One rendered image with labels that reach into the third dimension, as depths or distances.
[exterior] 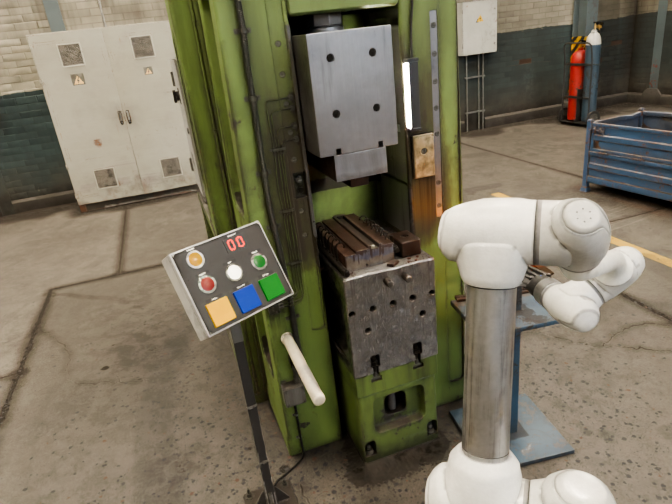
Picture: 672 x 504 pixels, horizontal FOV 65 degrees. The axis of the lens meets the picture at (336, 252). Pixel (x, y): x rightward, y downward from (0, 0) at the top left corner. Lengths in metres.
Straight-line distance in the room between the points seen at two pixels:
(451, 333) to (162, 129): 5.30
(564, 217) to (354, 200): 1.54
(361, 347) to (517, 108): 7.99
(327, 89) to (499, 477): 1.26
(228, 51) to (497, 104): 7.88
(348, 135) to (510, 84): 7.84
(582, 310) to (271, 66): 1.25
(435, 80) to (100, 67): 5.40
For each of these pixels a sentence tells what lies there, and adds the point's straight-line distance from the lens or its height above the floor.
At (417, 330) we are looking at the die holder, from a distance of 2.18.
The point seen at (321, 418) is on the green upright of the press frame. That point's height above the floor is 0.16.
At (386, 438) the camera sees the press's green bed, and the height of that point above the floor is 0.11.
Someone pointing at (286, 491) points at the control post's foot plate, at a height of 0.01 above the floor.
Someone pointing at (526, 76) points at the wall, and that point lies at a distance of 9.78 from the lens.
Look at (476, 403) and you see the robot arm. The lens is 1.18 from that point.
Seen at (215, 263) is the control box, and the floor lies 1.13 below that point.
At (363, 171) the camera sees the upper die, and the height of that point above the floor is 1.29.
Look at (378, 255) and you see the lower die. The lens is 2.03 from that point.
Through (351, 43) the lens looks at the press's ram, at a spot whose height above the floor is 1.72.
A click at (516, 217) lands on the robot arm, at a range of 1.07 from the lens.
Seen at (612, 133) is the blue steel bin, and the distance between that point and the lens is 5.65.
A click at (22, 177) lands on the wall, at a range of 8.03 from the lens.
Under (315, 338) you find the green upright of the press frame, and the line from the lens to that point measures 2.25.
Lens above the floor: 1.76
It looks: 23 degrees down
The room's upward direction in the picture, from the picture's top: 7 degrees counter-clockwise
